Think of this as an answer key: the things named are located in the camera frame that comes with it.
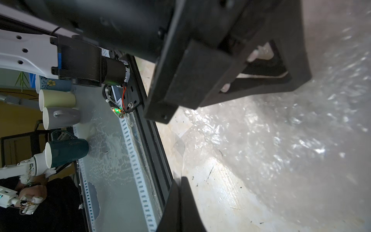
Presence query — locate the clear bubble wrap sheet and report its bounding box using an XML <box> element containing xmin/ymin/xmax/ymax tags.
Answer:
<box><xmin>179</xmin><ymin>1</ymin><xmax>371</xmax><ymax>232</ymax></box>

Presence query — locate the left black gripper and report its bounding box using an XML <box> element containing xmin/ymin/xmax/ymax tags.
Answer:
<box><xmin>145</xmin><ymin>1</ymin><xmax>312</xmax><ymax>124</ymax></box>

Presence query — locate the white slotted cable duct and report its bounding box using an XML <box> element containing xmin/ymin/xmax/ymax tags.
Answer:
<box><xmin>119</xmin><ymin>119</ymin><xmax>157</xmax><ymax>232</ymax></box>

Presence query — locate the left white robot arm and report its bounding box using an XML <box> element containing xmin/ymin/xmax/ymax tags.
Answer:
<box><xmin>1</xmin><ymin>1</ymin><xmax>312</xmax><ymax>124</ymax></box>

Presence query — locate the grey mug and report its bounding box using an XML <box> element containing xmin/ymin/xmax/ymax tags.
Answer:
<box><xmin>43</xmin><ymin>107</ymin><xmax>81</xmax><ymax>130</ymax></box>

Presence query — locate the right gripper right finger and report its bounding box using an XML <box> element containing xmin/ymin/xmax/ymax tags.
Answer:
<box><xmin>180</xmin><ymin>177</ymin><xmax>206</xmax><ymax>232</ymax></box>

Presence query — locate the dark green mug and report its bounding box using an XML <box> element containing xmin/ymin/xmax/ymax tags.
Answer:
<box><xmin>45</xmin><ymin>138</ymin><xmax>89</xmax><ymax>168</ymax></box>

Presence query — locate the operator hand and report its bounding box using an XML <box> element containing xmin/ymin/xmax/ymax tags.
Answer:
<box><xmin>16</xmin><ymin>184</ymin><xmax>47</xmax><ymax>200</ymax></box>

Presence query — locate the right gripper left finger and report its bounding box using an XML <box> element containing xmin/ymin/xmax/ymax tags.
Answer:
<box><xmin>157</xmin><ymin>178</ymin><xmax>181</xmax><ymax>232</ymax></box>

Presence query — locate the blue floral mug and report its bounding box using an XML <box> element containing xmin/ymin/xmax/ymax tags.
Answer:
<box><xmin>35</xmin><ymin>75</ymin><xmax>72</xmax><ymax>94</ymax></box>

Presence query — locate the cream mug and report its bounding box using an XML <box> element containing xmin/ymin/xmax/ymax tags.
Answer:
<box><xmin>39</xmin><ymin>90</ymin><xmax>76</xmax><ymax>111</ymax></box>

